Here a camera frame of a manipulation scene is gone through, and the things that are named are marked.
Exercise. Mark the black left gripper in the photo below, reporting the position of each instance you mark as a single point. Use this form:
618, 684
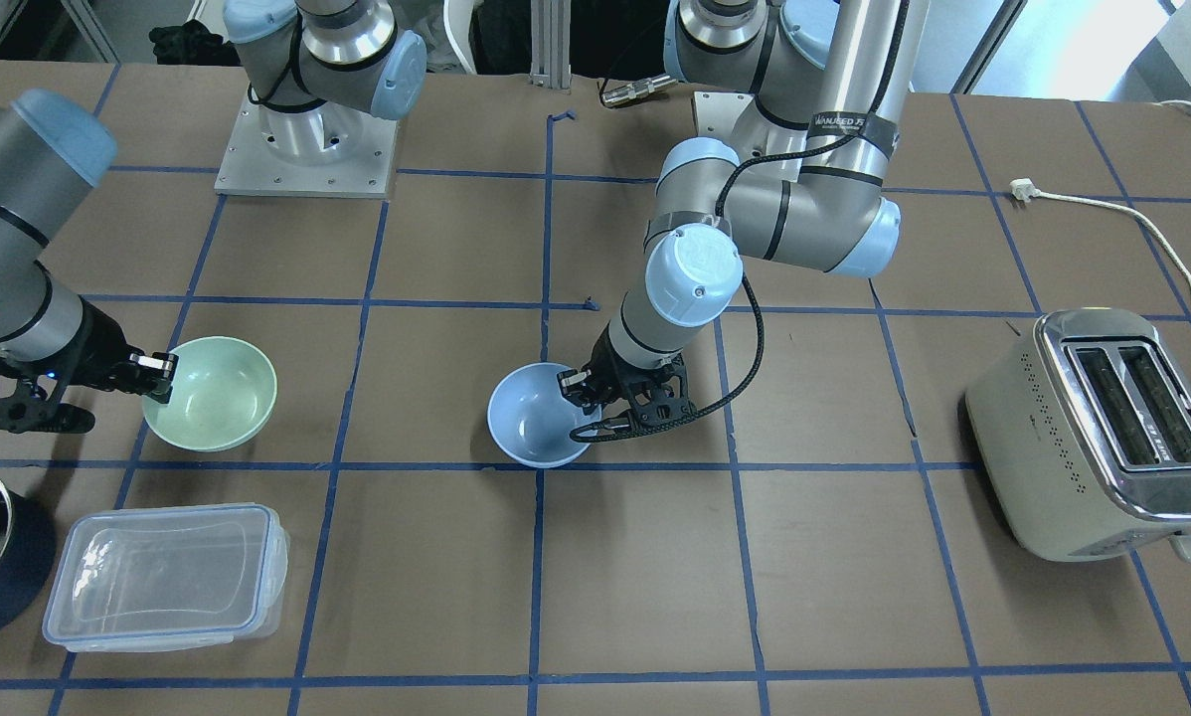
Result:
617, 365

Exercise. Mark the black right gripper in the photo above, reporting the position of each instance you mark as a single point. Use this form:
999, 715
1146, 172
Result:
99, 348

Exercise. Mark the light blue bowl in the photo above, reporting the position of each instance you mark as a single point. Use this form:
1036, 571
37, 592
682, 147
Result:
530, 419

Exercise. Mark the light green bowl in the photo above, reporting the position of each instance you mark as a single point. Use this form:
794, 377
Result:
223, 393

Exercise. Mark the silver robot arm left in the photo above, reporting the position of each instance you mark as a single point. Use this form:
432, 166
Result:
799, 182

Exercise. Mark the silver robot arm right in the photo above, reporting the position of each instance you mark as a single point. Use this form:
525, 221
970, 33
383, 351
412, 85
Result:
52, 154

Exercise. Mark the clear plastic food container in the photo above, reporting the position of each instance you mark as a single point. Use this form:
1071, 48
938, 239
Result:
163, 579

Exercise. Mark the silver metal connector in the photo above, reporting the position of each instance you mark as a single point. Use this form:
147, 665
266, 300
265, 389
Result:
640, 90

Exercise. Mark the silver two-slot toaster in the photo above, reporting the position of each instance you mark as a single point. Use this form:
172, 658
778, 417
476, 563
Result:
1084, 428

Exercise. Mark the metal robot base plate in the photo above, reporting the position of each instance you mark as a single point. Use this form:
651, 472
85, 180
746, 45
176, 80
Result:
326, 152

